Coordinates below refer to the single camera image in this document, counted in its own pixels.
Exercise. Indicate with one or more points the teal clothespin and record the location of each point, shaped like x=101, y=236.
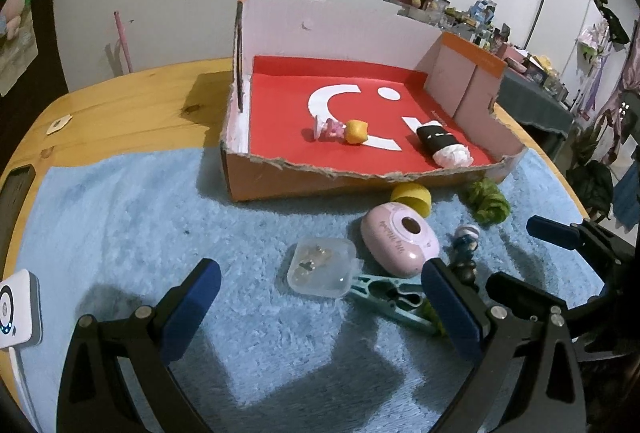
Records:
x=380, y=295

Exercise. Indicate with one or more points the dark smartphone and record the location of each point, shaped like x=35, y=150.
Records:
x=17, y=198

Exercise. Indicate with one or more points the small paper sticker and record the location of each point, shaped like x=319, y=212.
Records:
x=59, y=123

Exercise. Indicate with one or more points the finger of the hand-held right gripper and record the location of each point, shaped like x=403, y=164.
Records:
x=520, y=290
x=550, y=233

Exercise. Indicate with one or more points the small pink figurine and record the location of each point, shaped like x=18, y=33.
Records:
x=330, y=129

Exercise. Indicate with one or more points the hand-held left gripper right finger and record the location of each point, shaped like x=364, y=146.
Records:
x=450, y=313

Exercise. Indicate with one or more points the black and white sushi toy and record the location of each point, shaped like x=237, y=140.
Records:
x=440, y=140

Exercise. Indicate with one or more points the cardboard box with red bottom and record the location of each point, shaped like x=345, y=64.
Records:
x=280, y=88

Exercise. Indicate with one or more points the yellow plastic cap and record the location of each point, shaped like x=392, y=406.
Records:
x=412, y=198

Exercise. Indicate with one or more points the clutter of small toys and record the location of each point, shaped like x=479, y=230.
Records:
x=485, y=23

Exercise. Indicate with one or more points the black backpack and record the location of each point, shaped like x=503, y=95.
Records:
x=595, y=188

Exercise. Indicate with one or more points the white square device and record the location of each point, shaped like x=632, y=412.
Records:
x=22, y=303

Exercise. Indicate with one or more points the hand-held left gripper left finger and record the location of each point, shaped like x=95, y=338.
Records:
x=192, y=308

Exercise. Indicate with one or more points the purple hanging decoration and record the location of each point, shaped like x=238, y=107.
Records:
x=612, y=108

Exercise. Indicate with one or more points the light blue fluffy mat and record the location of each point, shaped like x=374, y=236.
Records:
x=125, y=238

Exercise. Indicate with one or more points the small dark-haired figurine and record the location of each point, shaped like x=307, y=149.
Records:
x=467, y=235

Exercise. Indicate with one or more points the pink oval device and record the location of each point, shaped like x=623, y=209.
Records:
x=390, y=243

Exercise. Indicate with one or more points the grey tablecloth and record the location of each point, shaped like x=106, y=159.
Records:
x=530, y=103

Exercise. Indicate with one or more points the small clear plastic container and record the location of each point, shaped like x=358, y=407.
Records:
x=320, y=270

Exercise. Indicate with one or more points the pink stick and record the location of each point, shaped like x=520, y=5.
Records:
x=122, y=43

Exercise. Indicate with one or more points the small yellow toy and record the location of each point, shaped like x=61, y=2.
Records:
x=356, y=132

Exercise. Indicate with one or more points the white fabric wardrobe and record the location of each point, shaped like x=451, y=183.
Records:
x=565, y=13

